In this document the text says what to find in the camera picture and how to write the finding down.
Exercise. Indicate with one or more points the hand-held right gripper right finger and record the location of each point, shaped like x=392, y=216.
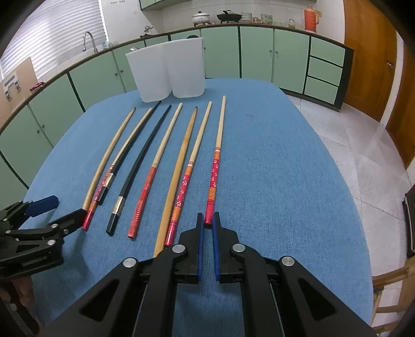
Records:
x=216, y=256

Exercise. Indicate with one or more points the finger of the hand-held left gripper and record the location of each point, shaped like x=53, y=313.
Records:
x=42, y=203
x=66, y=223

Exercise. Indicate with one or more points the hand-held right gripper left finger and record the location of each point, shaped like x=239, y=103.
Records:
x=200, y=252

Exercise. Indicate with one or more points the wooden chopstick striped red end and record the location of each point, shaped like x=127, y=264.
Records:
x=91, y=212

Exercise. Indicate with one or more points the black chopstick silver band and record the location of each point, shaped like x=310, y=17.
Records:
x=103, y=193
x=113, y=222

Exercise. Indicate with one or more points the red floral wooden chopstick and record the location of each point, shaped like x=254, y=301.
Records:
x=181, y=194
x=214, y=181

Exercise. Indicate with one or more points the plain brown wooden chopstick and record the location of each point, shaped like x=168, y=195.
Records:
x=173, y=191

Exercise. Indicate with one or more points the white two-compartment utensil holder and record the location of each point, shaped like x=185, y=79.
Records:
x=181, y=68

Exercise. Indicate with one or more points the blue tablecloth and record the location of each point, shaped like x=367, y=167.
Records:
x=275, y=178

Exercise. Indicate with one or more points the red cloth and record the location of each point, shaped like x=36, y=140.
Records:
x=37, y=86

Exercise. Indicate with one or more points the white window blinds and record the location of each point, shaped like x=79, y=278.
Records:
x=55, y=35

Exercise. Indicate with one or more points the chrome kitchen faucet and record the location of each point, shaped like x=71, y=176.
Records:
x=85, y=40

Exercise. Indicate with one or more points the small clear bottle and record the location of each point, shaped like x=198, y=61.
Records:
x=106, y=44

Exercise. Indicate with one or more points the wooden chair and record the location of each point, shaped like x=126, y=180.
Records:
x=389, y=279

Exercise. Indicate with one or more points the black cabinet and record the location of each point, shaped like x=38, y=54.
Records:
x=410, y=220

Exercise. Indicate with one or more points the metal kettle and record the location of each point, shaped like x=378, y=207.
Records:
x=147, y=31

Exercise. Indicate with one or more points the green kitchen base cabinets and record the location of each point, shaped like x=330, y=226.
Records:
x=259, y=52

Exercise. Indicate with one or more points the black round object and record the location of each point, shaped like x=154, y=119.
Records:
x=193, y=36

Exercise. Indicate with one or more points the white lidded cooking pot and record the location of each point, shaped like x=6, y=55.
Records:
x=201, y=18

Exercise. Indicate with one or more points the plain wooden door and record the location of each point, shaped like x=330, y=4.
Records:
x=405, y=113

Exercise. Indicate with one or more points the black wok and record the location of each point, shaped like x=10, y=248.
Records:
x=228, y=17

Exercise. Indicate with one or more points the stack of bowls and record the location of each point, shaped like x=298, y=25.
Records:
x=246, y=17

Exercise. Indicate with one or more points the patterned bowl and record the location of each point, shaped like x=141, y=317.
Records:
x=267, y=18

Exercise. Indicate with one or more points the glass jar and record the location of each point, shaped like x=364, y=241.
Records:
x=291, y=23

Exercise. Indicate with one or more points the orange thermos jug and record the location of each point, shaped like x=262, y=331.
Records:
x=311, y=18

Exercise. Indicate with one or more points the green wall cabinet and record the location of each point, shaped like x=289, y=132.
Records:
x=155, y=3

